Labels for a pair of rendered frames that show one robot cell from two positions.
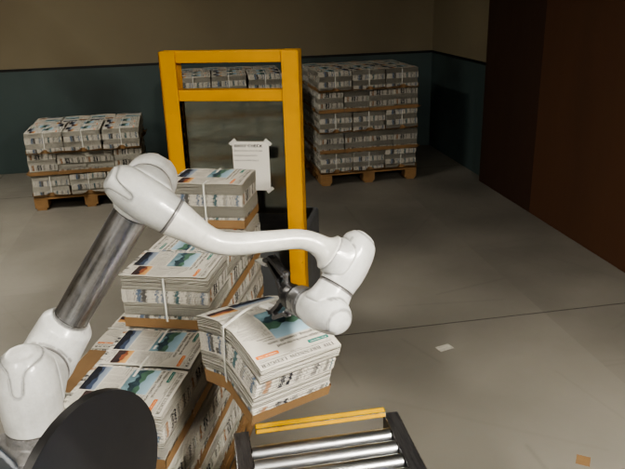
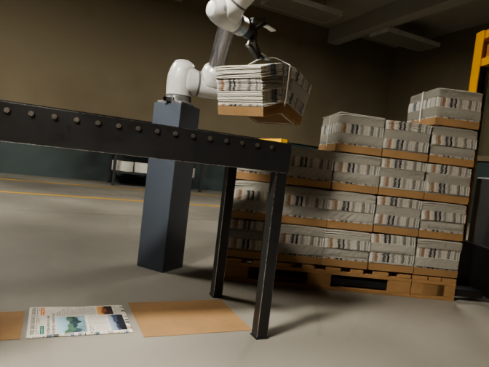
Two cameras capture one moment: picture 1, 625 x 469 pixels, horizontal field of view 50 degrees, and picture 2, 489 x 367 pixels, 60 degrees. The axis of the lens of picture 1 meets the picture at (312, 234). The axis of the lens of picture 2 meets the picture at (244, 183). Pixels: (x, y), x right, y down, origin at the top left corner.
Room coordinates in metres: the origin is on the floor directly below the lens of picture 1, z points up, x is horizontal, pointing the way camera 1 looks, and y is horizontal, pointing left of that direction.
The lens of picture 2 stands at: (1.30, -1.85, 0.70)
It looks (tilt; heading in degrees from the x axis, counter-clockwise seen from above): 3 degrees down; 75
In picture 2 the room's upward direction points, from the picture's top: 7 degrees clockwise
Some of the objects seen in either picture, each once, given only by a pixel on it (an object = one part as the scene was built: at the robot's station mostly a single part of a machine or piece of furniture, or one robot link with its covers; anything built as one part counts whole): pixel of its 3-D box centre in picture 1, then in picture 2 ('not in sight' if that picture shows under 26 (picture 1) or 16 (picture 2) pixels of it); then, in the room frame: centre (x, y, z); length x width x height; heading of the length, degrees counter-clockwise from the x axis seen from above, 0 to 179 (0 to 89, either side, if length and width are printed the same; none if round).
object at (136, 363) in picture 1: (179, 413); (318, 216); (2.50, 0.61, 0.42); 1.17 x 0.39 x 0.83; 170
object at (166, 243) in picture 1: (199, 263); (393, 142); (2.92, 0.53, 0.95); 0.38 x 0.29 x 0.23; 79
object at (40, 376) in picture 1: (29, 385); (182, 78); (1.56, 0.77, 1.17); 0.18 x 0.16 x 0.22; 4
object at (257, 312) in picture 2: not in sight; (268, 255); (1.88, -0.25, 0.34); 0.06 x 0.06 x 0.68; 10
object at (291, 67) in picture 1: (297, 219); not in sight; (3.58, 0.08, 0.92); 0.09 x 0.09 x 1.85; 80
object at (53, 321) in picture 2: not in sight; (79, 320); (1.17, -0.11, 0.00); 0.37 x 0.28 x 0.01; 10
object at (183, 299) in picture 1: (177, 289); (349, 136); (2.63, 0.59, 0.95); 0.38 x 0.29 x 0.23; 80
